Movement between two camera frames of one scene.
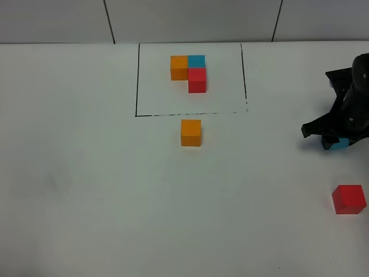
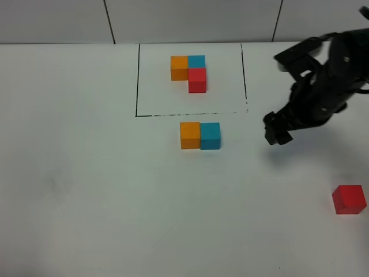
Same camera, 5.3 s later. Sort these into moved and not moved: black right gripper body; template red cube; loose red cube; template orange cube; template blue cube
Moved: black right gripper body
Not moved: template orange cube; loose red cube; template red cube; template blue cube
